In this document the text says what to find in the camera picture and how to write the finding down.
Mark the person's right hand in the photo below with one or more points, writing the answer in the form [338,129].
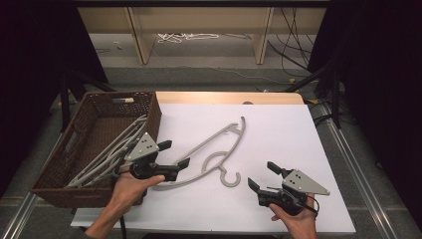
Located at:
[295,224]

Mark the light wooden table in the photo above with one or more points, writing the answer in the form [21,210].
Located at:
[215,98]

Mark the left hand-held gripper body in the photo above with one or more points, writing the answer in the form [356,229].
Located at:
[146,156]

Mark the brown wicker basket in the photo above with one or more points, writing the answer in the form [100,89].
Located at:
[99,129]

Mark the white table sheet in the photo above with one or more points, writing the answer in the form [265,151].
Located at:
[285,139]

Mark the dark curtain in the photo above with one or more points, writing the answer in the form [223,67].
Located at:
[381,83]
[33,66]

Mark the black metal stand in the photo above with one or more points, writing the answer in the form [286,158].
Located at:
[64,103]
[335,99]

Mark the person's left hand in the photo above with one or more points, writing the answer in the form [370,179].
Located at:
[127,192]

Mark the metal floor rail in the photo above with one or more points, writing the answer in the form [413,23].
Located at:
[16,219]
[361,166]

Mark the light wooden shelf unit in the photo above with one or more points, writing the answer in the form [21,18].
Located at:
[199,20]

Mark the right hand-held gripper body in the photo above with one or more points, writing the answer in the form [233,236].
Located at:
[295,191]

